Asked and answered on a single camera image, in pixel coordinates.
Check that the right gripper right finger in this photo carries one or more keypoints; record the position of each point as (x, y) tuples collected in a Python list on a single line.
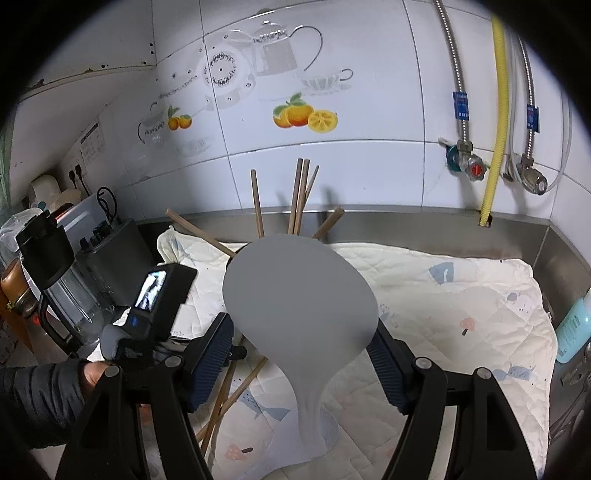
[(393, 363)]

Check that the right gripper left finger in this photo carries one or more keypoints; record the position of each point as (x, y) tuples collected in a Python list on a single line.
[(205, 357)]

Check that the white rice paddle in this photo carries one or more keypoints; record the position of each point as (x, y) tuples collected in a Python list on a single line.
[(307, 310)]

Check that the black blender appliance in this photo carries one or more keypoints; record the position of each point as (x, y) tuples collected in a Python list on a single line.
[(117, 260)]

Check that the clear blender jug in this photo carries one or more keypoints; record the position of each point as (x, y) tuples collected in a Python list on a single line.
[(72, 310)]

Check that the thick round wooden stick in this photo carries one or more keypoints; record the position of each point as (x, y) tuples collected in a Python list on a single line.
[(330, 222)]

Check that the blue soap pump bottle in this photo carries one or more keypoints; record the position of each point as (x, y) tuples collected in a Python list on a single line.
[(574, 330)]

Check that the right angle valve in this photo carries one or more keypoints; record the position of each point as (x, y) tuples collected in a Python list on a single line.
[(531, 178)]

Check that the person left hand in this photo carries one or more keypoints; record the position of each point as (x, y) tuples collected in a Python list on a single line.
[(91, 374)]

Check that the thin wooden chopstick in cup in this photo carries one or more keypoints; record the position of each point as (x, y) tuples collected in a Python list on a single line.
[(308, 177)]

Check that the angle valve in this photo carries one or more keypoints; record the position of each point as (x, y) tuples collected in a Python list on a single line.
[(461, 159), (531, 178)]

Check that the black sleeved left forearm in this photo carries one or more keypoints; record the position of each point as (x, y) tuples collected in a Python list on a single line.
[(41, 404)]

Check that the left angle valve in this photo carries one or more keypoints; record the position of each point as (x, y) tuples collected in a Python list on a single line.
[(461, 159)]

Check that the long curved wooden spoon handle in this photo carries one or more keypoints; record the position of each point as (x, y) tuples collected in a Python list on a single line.
[(197, 232)]

